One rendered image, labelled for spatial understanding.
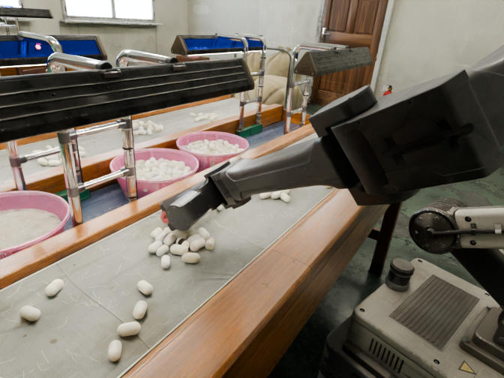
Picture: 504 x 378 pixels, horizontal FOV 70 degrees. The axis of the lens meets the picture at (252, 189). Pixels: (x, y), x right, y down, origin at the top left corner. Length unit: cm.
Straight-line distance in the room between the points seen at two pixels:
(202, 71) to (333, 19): 502
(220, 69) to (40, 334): 59
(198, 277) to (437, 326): 71
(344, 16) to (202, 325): 531
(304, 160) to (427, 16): 500
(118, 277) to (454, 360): 82
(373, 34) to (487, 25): 131
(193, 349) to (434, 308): 82
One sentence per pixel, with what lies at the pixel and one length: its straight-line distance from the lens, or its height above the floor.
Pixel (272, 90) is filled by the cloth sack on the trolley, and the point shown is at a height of 49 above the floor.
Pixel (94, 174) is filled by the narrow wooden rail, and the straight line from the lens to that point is 120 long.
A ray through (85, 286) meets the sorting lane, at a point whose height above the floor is 74.
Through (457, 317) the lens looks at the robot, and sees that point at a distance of 123.
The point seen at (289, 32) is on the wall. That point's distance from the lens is 615.
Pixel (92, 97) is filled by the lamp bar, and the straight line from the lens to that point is 61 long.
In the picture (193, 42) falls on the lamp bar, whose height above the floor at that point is 109.
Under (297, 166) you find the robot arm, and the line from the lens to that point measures 42.
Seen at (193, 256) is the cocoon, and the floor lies 76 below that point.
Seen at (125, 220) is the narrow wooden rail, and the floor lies 76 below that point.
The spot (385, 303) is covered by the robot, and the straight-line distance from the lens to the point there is 117.
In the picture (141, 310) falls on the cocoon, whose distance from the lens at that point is 65.
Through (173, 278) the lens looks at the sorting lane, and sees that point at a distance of 72.
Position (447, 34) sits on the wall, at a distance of 531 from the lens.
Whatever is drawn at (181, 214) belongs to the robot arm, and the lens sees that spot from 67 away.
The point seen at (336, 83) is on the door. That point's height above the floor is 36.
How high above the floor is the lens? 121
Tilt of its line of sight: 26 degrees down
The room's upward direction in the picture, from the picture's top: 5 degrees clockwise
